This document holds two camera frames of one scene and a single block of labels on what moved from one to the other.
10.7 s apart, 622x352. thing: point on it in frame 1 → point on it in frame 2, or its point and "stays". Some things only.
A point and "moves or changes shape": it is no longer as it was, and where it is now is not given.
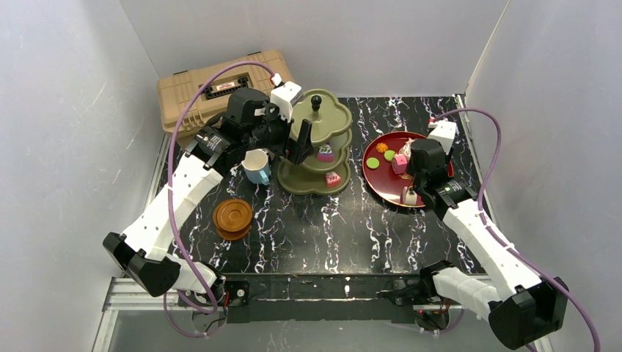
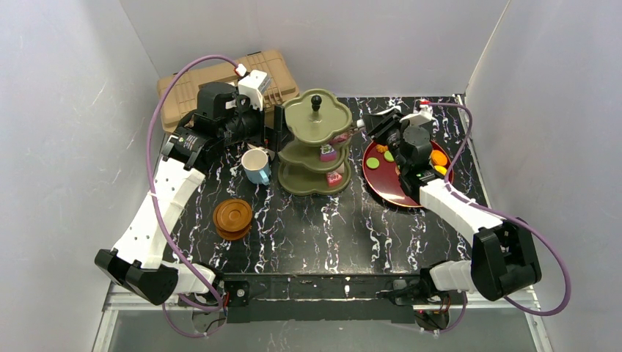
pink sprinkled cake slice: [333, 180] stays
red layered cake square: [399, 163] moves or changes shape
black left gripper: [286, 137] → [279, 126]
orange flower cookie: [381, 147] stays
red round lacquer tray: [385, 166] stays
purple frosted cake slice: [325, 153] stays
